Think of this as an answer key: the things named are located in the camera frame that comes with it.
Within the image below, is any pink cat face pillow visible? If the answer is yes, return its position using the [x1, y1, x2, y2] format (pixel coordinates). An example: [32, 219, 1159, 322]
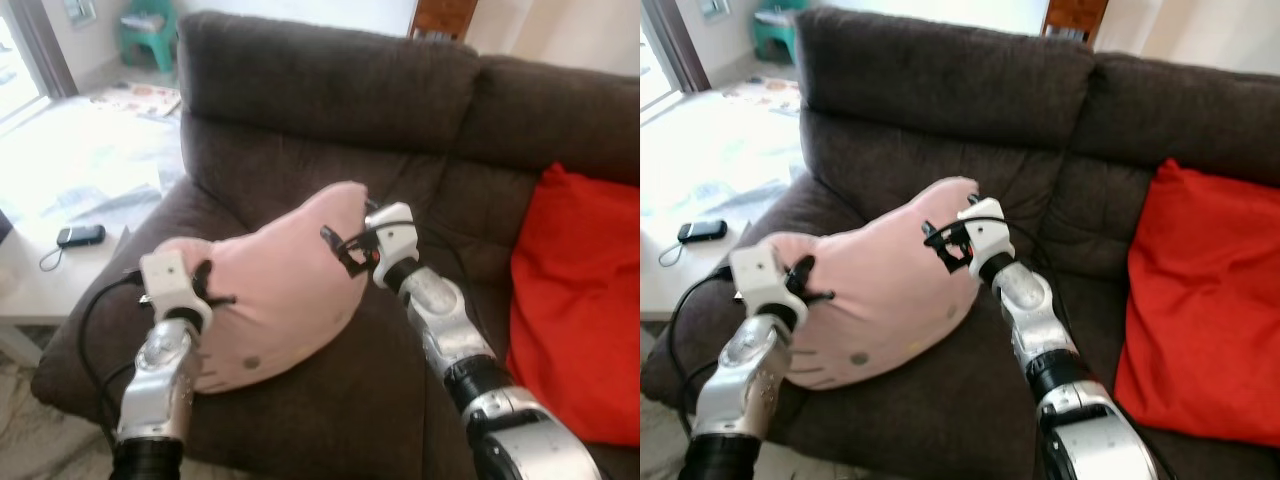
[155, 180, 372, 394]
[765, 177, 987, 392]

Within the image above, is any dark grey fabric sofa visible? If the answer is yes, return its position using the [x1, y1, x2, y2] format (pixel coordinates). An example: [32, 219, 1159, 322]
[30, 10, 641, 480]
[640, 8, 1280, 480]

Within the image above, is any colourful printed floor mat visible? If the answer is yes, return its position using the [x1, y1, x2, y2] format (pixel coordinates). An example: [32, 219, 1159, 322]
[88, 84, 184, 122]
[719, 77, 802, 114]

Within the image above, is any red square pillow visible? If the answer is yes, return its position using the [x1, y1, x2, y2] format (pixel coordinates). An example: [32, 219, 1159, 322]
[1113, 158, 1280, 449]
[505, 163, 641, 449]

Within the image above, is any white side table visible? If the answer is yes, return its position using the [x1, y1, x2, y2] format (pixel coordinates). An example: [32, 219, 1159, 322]
[640, 220, 743, 323]
[0, 222, 133, 367]

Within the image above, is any green plastic chair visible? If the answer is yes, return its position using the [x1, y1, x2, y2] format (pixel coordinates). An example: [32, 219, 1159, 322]
[751, 0, 802, 64]
[119, 0, 180, 74]

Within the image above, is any brown wooden cabinet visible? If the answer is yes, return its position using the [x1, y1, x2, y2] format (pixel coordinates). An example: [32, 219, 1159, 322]
[1039, 0, 1110, 47]
[409, 0, 480, 44]

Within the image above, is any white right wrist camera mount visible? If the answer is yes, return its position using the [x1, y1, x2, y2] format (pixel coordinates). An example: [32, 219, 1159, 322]
[365, 203, 420, 292]
[957, 197, 1017, 277]

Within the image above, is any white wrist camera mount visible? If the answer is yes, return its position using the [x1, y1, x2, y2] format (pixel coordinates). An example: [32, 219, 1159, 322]
[138, 250, 214, 332]
[729, 243, 810, 327]
[365, 203, 420, 292]
[957, 197, 1017, 277]

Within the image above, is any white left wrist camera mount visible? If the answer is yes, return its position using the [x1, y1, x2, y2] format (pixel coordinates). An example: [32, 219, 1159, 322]
[729, 243, 810, 327]
[138, 250, 214, 332]

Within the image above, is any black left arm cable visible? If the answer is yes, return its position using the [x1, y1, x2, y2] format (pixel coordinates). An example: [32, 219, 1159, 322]
[666, 264, 739, 431]
[78, 272, 151, 441]

